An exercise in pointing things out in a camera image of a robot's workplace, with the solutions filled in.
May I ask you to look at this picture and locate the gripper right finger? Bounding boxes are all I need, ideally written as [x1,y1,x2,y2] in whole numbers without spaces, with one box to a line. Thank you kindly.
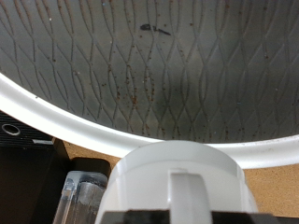
[211,212,299,224]

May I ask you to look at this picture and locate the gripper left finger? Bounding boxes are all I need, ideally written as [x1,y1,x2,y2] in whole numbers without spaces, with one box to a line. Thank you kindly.
[101,210,172,224]

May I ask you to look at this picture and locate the white ceramic mug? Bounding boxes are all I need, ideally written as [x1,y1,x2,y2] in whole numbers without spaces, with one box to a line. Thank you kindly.
[94,139,260,224]

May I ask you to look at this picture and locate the silver Keurig handle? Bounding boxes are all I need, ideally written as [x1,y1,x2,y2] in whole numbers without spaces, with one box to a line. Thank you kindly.
[52,170,108,224]

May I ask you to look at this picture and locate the black Keurig coffee machine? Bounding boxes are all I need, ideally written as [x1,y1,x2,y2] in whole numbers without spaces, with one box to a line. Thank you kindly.
[0,111,111,224]

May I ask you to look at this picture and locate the white two-tier turntable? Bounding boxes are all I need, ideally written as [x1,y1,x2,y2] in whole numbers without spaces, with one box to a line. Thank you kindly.
[0,0,299,171]

